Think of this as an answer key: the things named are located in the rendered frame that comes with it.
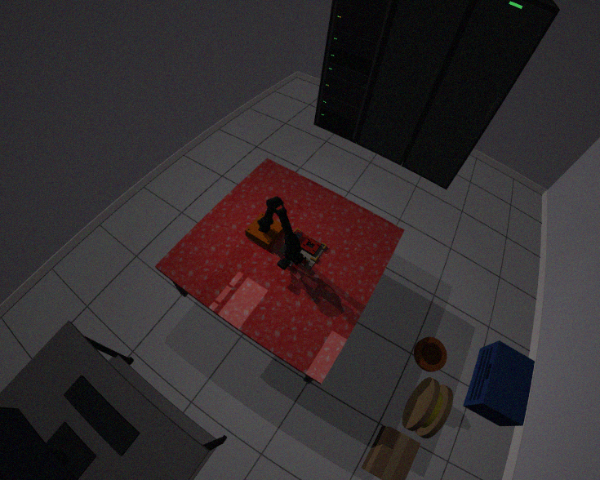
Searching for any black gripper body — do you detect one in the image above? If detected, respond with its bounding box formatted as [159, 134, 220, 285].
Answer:
[277, 251, 291, 270]

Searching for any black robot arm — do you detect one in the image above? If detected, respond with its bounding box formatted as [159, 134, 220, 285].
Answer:
[257, 196, 304, 265]

